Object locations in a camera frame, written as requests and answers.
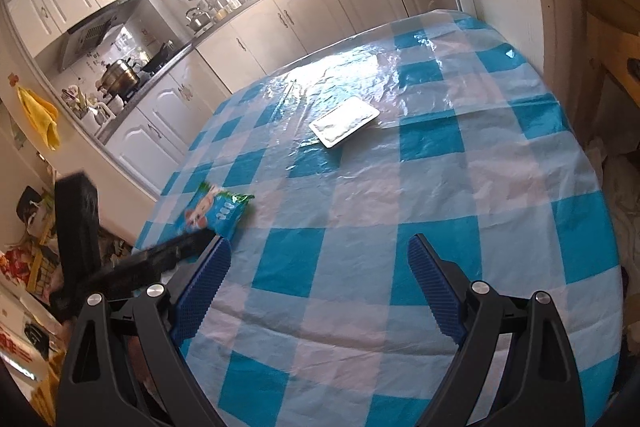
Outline range hood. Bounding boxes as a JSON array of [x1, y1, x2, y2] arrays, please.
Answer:
[[57, 0, 151, 74]]

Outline blue green snack packet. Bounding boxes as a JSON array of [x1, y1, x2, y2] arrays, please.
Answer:
[[184, 181, 255, 242]]

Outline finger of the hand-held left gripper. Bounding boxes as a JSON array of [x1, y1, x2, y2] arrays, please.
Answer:
[[142, 229, 217, 280]]

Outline wooden chair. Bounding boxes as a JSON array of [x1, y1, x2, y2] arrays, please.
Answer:
[[575, 0, 640, 148]]

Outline white kitchen base cabinets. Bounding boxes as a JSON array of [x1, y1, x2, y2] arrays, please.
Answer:
[[97, 0, 436, 202]]

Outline black bag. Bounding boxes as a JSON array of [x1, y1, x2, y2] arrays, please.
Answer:
[[15, 187, 47, 229]]

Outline steel kettle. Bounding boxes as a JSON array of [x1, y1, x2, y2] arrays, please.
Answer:
[[185, 6, 214, 32]]

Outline steel cooking pot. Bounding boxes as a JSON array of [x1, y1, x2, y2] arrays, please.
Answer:
[[97, 59, 142, 98]]

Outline white foam tray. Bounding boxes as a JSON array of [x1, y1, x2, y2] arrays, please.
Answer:
[[308, 97, 380, 149]]

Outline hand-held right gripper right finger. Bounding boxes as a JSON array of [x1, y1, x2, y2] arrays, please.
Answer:
[[407, 233, 586, 427]]

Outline yellow hanging cloth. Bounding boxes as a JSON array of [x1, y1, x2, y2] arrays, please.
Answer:
[[17, 86, 61, 152]]

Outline white mug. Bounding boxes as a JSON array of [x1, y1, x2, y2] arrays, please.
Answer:
[[81, 102, 112, 128]]

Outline black wok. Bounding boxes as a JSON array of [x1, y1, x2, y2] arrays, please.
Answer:
[[141, 41, 177, 72]]

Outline grey kitchen countertop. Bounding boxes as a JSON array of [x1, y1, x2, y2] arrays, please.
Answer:
[[94, 0, 411, 142]]

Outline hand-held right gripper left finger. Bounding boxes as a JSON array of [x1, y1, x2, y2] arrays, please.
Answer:
[[56, 237, 232, 427]]

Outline yellow storage rack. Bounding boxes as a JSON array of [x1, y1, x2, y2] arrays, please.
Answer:
[[0, 192, 67, 427]]

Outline blue checkered tablecloth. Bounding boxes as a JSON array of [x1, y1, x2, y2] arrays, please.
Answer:
[[135, 9, 623, 427]]

